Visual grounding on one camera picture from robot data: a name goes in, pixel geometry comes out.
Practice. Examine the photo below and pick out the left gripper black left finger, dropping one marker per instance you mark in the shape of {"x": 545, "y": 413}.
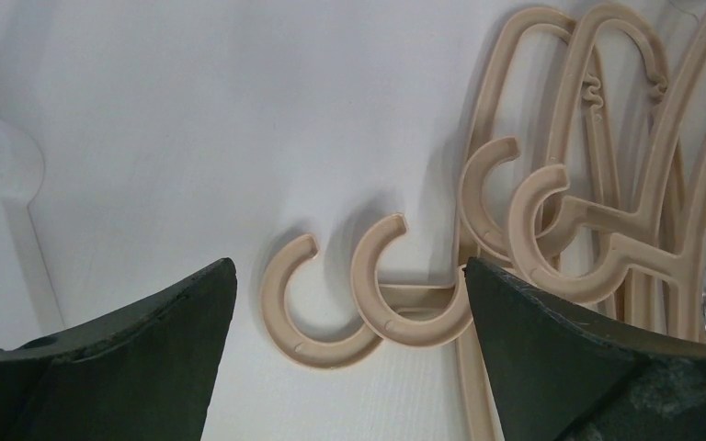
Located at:
{"x": 145, "y": 371}

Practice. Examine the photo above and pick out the beige plastic hanger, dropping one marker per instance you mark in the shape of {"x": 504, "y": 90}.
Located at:
{"x": 411, "y": 315}
{"x": 477, "y": 234}
{"x": 582, "y": 250}
{"x": 680, "y": 269}

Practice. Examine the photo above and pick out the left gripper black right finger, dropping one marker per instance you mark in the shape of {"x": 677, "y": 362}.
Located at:
{"x": 559, "y": 371}

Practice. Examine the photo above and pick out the beige plastic hanger leftmost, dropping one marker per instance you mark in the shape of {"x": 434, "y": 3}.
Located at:
{"x": 411, "y": 315}

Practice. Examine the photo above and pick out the metal clothes rack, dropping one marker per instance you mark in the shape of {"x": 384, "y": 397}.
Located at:
{"x": 28, "y": 307}

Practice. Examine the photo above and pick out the beige plastic hanger top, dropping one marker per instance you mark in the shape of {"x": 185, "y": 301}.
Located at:
{"x": 680, "y": 269}

